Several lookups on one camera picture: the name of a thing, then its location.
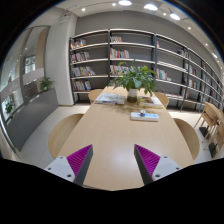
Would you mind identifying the wooden chairs at right edge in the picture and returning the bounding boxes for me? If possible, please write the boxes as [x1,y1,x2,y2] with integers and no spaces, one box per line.
[199,102,224,142]

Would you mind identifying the small plant by window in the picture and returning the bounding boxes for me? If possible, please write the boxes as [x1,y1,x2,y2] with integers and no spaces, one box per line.
[40,77,54,91]

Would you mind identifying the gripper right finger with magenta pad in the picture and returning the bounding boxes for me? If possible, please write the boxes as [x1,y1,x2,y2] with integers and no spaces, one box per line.
[134,144,181,185]

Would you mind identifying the wooden chair near right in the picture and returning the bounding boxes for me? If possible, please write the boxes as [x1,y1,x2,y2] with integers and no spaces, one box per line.
[174,118,200,159]

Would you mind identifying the wooden chair far left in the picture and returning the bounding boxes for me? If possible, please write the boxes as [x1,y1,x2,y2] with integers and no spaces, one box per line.
[88,89,102,103]

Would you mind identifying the wooden chair far right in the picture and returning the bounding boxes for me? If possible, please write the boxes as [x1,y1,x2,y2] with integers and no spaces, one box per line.
[154,92,169,108]

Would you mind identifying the stack of books right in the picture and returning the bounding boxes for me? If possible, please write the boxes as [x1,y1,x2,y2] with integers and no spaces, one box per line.
[138,96,163,108]

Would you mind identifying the large grey bookshelf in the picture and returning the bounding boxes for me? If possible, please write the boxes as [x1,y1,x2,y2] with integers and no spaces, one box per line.
[69,29,223,111]

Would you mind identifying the green potted plant white pot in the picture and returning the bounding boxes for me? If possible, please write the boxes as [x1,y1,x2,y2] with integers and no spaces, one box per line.
[109,61,157,103]

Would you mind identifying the long wooden table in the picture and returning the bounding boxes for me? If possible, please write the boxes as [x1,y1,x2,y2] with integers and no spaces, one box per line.
[60,102,193,190]

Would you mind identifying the stack of magazines left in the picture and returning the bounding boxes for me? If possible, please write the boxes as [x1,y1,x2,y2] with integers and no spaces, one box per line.
[95,93,125,105]

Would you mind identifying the wooden chair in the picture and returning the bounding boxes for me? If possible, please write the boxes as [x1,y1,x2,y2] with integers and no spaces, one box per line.
[88,89,102,103]
[174,118,200,159]
[154,92,169,108]
[48,113,83,158]

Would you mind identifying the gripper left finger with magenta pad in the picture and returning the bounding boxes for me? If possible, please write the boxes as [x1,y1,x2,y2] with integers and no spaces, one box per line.
[45,145,93,186]

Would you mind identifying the wooden chair near left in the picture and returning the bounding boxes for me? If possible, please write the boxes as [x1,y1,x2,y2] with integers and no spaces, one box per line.
[48,113,83,158]

